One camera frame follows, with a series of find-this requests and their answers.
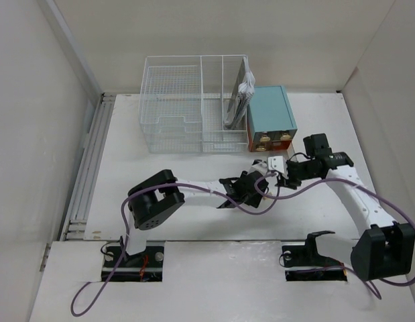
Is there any grey white booklet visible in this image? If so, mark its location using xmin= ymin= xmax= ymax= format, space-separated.
xmin=224 ymin=56 xmax=255 ymax=130

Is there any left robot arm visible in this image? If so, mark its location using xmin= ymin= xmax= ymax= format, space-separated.
xmin=119 ymin=169 xmax=276 ymax=266

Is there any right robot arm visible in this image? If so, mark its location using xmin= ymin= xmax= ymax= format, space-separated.
xmin=268 ymin=133 xmax=415 ymax=281

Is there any teal drawer box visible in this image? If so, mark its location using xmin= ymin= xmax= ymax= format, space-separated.
xmin=247 ymin=85 xmax=298 ymax=152

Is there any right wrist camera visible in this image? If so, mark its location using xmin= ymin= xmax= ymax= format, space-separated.
xmin=267 ymin=156 xmax=288 ymax=178

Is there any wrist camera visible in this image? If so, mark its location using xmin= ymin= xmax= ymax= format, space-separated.
xmin=248 ymin=159 xmax=269 ymax=176
xmin=267 ymin=156 xmax=288 ymax=178

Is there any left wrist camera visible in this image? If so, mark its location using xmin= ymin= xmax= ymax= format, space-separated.
xmin=248 ymin=159 xmax=269 ymax=176

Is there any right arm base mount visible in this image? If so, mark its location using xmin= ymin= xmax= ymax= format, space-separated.
xmin=280 ymin=230 xmax=347 ymax=282

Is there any white wire mesh organizer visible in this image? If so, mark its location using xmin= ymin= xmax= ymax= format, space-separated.
xmin=139 ymin=54 xmax=248 ymax=154

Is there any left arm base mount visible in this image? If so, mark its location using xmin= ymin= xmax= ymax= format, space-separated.
xmin=100 ymin=239 xmax=165 ymax=282

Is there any aluminium rail frame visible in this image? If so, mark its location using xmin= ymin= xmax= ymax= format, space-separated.
xmin=57 ymin=93 xmax=116 ymax=242

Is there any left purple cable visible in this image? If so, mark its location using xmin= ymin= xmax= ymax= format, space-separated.
xmin=71 ymin=174 xmax=282 ymax=317

